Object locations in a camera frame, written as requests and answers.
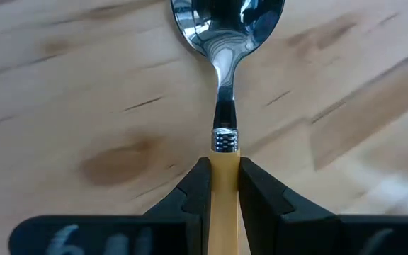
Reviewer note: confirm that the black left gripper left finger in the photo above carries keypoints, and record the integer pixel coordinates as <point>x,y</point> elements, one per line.
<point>175,226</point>

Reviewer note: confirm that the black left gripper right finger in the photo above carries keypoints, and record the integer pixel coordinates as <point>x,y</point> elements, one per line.
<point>289,226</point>

